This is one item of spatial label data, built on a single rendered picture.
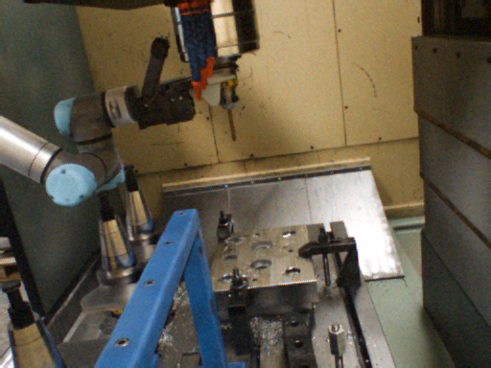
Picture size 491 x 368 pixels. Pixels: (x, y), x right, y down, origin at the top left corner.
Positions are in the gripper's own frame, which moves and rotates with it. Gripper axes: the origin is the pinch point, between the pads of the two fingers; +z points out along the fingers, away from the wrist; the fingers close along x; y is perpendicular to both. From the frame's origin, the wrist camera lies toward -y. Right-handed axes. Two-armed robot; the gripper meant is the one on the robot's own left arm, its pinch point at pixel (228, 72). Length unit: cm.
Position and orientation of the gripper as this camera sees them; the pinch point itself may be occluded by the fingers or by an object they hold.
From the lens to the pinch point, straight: 95.9
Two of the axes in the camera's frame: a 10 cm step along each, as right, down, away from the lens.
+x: -0.1, 3.1, -9.5
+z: 9.8, -1.9, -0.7
